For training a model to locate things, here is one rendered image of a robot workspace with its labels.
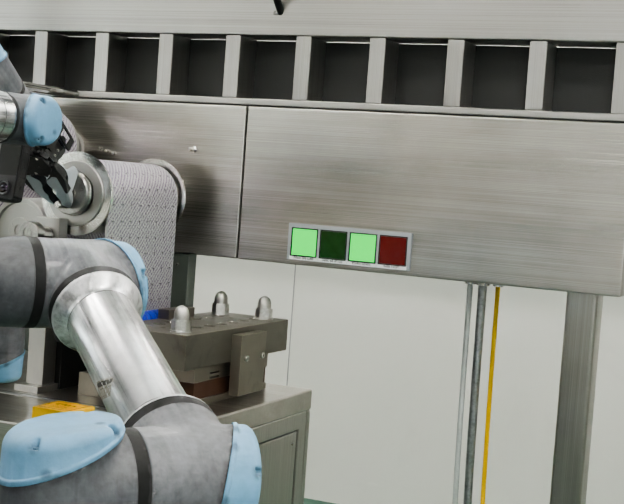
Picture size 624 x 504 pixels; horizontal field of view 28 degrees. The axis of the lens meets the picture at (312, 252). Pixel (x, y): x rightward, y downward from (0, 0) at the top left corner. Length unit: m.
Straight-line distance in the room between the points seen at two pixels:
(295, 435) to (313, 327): 2.55
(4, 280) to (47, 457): 0.41
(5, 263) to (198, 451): 0.43
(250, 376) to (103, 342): 0.85
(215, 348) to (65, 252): 0.65
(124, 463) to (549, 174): 1.21
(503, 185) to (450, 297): 2.50
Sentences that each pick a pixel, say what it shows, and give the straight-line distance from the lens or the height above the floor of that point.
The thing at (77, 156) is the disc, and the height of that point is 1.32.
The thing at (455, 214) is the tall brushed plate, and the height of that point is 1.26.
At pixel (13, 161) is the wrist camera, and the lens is 2.10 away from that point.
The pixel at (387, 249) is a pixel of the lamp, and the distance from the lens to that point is 2.32.
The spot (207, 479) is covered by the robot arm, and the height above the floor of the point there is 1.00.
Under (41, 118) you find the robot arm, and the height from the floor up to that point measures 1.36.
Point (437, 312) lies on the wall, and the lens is 4.76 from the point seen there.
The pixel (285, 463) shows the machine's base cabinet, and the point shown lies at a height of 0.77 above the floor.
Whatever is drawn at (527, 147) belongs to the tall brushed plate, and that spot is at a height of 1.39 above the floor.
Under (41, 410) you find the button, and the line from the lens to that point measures 1.99.
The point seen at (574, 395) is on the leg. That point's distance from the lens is 2.42.
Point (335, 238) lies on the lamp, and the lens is 2.36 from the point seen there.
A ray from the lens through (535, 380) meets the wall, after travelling 4.68.
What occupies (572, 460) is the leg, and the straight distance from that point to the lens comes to 2.44.
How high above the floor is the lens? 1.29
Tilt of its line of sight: 3 degrees down
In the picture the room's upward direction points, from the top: 4 degrees clockwise
